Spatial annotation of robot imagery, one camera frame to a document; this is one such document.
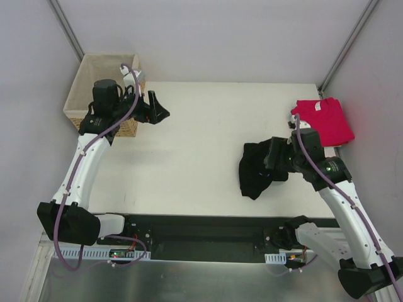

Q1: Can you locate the black t shirt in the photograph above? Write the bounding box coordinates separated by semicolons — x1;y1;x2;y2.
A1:
239;139;288;200

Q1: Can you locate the wicker basket with liner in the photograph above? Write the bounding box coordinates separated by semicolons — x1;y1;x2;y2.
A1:
63;53;145;128

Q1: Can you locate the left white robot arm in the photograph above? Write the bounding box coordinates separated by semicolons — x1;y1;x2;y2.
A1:
37;79;170;246

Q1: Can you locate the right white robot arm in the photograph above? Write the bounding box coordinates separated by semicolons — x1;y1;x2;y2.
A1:
264;128;402;299

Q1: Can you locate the folded red t shirt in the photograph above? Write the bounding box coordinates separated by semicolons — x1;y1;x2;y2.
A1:
291;98;355;147

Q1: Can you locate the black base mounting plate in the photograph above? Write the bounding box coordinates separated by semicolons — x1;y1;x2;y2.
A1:
97;215;338;263

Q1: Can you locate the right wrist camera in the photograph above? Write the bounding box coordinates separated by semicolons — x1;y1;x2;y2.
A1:
288;119;312;130

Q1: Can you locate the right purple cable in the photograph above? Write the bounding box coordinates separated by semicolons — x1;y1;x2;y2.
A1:
292;113;403;296

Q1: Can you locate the purple cable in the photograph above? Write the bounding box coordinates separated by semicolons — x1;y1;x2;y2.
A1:
52;64;149;273
292;113;403;296

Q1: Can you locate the right slotted cable duct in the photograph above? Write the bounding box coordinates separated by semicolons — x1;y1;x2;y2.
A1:
264;252;287;265

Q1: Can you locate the slotted cable duct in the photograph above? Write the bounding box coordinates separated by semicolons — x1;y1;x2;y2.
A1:
264;252;287;265
60;247;151;261

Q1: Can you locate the left aluminium frame post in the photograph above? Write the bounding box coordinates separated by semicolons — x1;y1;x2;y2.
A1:
47;0;84;62

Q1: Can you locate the aluminium frame post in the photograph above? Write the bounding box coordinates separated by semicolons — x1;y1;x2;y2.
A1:
47;0;84;62
317;0;382;98

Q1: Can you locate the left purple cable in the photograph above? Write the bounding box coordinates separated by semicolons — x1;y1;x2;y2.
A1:
52;64;149;273

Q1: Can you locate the left slotted cable duct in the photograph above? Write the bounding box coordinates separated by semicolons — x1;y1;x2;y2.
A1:
60;247;151;261

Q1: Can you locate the front aluminium rail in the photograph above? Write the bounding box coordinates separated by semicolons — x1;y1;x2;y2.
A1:
38;232;55;254

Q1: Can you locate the right aluminium frame post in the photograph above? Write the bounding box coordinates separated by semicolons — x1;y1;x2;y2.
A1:
317;0;382;98

